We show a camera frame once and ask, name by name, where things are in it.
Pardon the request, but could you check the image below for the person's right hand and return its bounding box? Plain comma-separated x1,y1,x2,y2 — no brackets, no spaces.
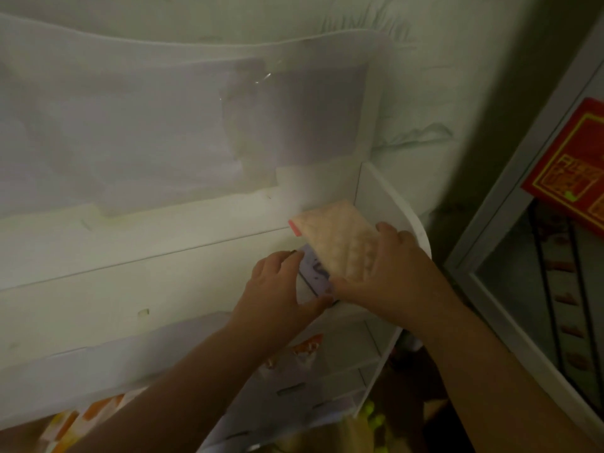
329,222,461,333

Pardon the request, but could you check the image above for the person's left hand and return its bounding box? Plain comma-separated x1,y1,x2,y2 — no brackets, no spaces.
229,250,334,357

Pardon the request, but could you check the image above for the small white purple card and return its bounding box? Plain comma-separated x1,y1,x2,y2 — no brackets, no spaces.
297,243,337,298

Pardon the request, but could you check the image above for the beige waffle cloth pink edge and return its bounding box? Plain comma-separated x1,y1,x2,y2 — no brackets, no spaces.
288,200,380,281

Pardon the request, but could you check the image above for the person's left forearm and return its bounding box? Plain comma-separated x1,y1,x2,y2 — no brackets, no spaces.
66,323,284,453

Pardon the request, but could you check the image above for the person's right forearm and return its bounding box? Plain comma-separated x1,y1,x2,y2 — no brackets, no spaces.
414,297,602,453

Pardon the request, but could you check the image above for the white packet orange print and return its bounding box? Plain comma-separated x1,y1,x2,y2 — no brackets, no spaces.
262,333,326,373

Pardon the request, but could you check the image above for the yellow green object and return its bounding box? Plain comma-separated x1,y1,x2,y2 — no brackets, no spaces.
358,400,389,453

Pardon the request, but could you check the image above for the white shelf unit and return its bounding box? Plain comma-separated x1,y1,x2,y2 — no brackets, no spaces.
0,162,432,453

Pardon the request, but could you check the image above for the black window grille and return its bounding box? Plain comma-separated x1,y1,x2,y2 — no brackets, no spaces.
528,202,604,413

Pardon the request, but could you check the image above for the red paper decoration gold print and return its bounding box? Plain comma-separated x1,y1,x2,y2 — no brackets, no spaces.
521,98,604,237

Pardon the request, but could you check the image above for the orange white patterned packet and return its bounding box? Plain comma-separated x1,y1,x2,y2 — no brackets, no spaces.
37,394,143,453

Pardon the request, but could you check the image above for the white window frame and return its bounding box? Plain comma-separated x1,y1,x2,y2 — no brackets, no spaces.
444,9,604,444

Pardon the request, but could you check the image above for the white paper sheet on wall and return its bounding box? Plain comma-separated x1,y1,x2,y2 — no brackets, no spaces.
0,14,393,218

